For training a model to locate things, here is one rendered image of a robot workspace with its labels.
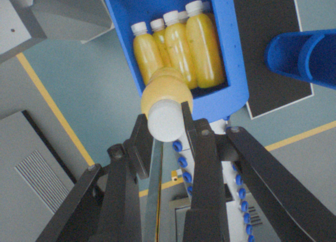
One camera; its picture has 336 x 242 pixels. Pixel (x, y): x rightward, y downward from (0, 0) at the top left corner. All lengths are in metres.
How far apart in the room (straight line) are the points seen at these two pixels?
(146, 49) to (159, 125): 0.36
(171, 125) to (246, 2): 1.44
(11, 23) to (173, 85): 0.54
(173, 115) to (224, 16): 0.29
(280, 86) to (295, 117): 0.45
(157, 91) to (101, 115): 1.62
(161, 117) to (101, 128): 1.70
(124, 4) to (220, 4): 0.29
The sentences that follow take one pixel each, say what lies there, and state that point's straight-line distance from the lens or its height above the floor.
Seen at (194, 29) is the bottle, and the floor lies 1.13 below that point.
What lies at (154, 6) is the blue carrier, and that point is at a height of 0.96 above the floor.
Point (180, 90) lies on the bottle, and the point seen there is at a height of 1.40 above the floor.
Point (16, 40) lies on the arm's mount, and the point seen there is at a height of 1.07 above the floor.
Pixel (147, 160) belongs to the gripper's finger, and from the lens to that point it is 0.17.
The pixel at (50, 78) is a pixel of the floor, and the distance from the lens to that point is 1.92.
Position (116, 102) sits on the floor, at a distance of 1.75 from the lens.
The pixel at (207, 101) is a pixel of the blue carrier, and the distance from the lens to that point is 0.42.
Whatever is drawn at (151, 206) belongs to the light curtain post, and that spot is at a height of 0.87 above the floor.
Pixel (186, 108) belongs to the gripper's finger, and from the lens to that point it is 0.18.
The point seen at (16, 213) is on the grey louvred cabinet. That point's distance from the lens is 1.74.
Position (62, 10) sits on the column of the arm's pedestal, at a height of 0.74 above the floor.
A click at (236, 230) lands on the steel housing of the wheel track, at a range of 1.16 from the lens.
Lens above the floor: 1.62
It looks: 70 degrees down
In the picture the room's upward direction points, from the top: 180 degrees counter-clockwise
